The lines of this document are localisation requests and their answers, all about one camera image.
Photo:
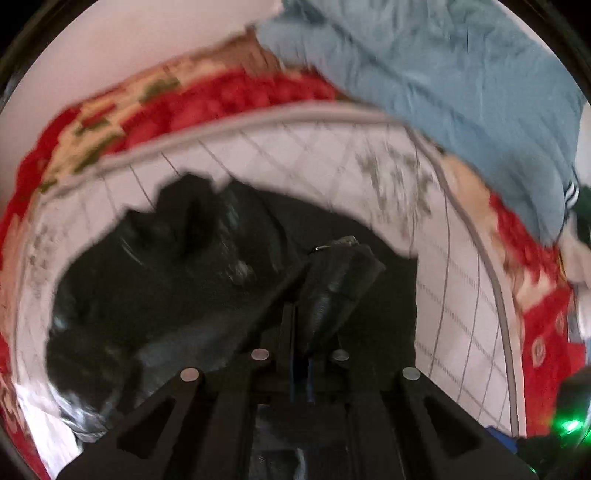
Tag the white quilted floral mat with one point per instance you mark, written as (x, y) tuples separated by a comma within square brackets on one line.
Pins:
[(323, 157)]

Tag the red floral blanket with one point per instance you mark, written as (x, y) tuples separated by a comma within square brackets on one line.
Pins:
[(221, 97)]

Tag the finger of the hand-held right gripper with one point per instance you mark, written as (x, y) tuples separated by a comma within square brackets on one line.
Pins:
[(502, 441)]

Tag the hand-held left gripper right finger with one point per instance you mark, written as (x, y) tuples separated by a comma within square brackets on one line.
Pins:
[(310, 378)]

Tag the green white striped garment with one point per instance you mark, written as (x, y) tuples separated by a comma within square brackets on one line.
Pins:
[(571, 193)]

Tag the black garment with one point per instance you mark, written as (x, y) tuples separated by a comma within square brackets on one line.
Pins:
[(184, 277)]

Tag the white fluffy cloth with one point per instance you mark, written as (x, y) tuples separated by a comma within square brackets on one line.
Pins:
[(577, 249)]

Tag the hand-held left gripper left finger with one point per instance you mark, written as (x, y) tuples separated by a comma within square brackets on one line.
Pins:
[(292, 378)]

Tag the light blue duvet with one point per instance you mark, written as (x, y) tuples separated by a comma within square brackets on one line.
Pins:
[(438, 83)]

